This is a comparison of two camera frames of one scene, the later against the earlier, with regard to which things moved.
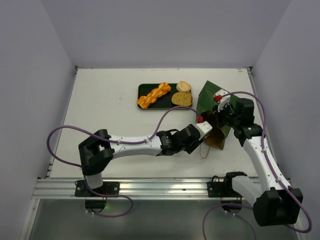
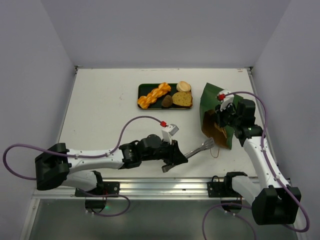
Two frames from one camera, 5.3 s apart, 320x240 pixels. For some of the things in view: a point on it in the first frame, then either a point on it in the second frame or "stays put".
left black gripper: x=195 y=144 -> x=175 y=156
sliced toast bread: x=182 y=99 stays put
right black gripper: x=218 y=120 stays put
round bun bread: x=182 y=86 stays put
